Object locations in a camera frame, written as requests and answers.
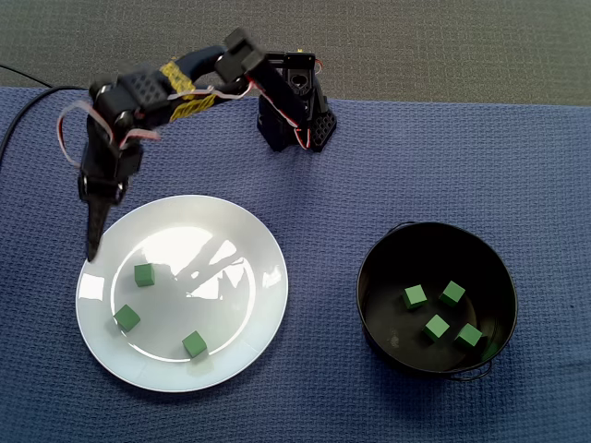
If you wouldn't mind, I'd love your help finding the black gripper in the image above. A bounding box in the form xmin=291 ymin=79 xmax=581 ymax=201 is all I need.
xmin=77 ymin=137 xmax=143 ymax=263

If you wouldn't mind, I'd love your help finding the green cube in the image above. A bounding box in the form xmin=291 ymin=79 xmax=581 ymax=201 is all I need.
xmin=133 ymin=263 xmax=156 ymax=288
xmin=113 ymin=304 xmax=142 ymax=333
xmin=181 ymin=329 xmax=208 ymax=359
xmin=438 ymin=280 xmax=467 ymax=308
xmin=402 ymin=284 xmax=428 ymax=310
xmin=454 ymin=322 xmax=484 ymax=349
xmin=422 ymin=314 xmax=452 ymax=343

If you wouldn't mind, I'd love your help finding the white round plate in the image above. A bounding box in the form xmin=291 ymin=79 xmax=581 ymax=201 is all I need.
xmin=75 ymin=194 xmax=290 ymax=394

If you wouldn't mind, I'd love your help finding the blue woven table cloth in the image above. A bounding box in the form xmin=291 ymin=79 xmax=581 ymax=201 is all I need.
xmin=0 ymin=86 xmax=591 ymax=443

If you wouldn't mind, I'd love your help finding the black metal bucket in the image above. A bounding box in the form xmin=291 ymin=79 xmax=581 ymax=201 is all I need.
xmin=355 ymin=221 xmax=519 ymax=383

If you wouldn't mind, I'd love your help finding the thick black power cable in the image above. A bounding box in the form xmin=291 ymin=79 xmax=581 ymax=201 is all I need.
xmin=0 ymin=85 xmax=91 ymax=161

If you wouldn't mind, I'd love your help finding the thin black floor cable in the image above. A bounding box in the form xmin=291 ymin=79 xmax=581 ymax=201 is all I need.
xmin=0 ymin=63 xmax=54 ymax=89

